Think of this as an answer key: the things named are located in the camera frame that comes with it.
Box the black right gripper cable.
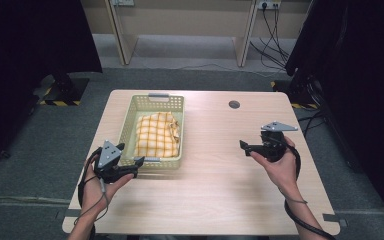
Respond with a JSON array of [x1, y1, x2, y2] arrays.
[[283, 143, 337, 240]]

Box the person's left hand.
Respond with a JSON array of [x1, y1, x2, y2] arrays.
[[81, 155, 135, 215]]

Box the yellow checked cloth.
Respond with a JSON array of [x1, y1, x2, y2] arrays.
[[133, 111, 181, 158]]

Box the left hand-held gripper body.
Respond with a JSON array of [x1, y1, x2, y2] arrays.
[[93, 139, 139, 185]]

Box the thin grey cable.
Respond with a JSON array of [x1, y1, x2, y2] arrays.
[[73, 178, 110, 227]]

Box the light wooden desk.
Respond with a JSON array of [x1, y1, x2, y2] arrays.
[[79, 0, 314, 68]]

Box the stand base with striped tape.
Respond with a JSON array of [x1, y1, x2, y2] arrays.
[[39, 77, 90, 107], [269, 79, 320, 110]]

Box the pale green perforated basket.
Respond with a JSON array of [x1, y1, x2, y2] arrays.
[[118, 93, 185, 170]]

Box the black hanging power cables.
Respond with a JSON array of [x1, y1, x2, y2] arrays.
[[249, 5, 292, 72]]

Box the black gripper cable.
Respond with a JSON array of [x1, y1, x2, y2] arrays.
[[77, 147, 103, 240], [283, 143, 337, 240]]

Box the dark table foot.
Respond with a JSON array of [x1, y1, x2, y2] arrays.
[[55, 208, 82, 222], [322, 213, 348, 228]]

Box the black floor cables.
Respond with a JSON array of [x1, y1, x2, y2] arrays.
[[294, 109, 328, 138]]

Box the black curtain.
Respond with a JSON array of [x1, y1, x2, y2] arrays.
[[284, 0, 384, 222], [0, 0, 103, 169]]

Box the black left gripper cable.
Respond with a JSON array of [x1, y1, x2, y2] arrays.
[[77, 147, 103, 240]]

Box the person's right hand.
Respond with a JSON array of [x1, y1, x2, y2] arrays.
[[249, 136, 303, 198]]

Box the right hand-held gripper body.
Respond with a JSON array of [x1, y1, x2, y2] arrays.
[[259, 121, 298, 163]]

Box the power strip with plugs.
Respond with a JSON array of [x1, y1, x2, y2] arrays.
[[257, 0, 283, 11]]

